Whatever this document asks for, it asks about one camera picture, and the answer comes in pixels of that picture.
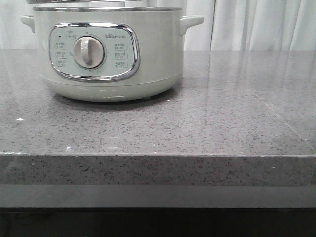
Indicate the glass pot lid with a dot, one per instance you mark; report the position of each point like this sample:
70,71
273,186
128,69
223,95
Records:
72,1

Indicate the pale green electric pot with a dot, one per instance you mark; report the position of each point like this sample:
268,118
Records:
109,54

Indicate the white curtain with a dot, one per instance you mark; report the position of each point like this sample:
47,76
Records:
244,25

